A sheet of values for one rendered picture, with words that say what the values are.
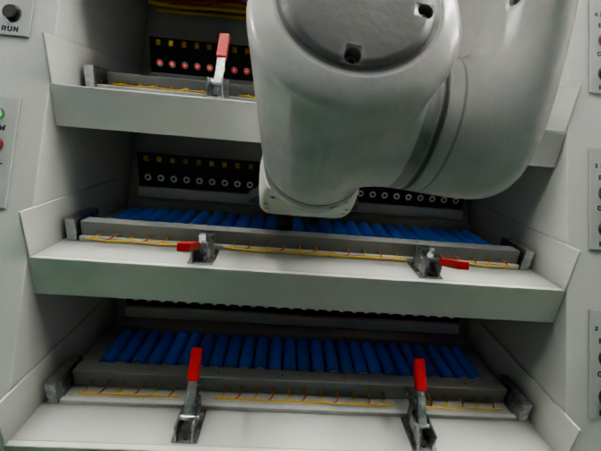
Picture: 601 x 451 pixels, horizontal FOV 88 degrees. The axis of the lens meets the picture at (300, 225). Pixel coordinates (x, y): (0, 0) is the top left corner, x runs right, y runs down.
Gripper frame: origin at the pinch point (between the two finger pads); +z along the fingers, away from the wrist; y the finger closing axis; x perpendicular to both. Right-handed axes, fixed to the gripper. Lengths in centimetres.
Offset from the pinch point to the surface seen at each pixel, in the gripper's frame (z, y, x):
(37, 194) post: -6.3, 29.3, 2.0
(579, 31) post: -9.9, -32.8, -23.0
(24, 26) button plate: -9.2, 32.5, -16.4
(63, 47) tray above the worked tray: -7.8, 29.0, -15.3
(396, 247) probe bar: -1.8, -12.5, 4.4
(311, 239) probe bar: -1.9, -1.5, 4.1
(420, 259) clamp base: -4.8, -14.3, 6.0
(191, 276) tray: -5.1, 11.9, 9.7
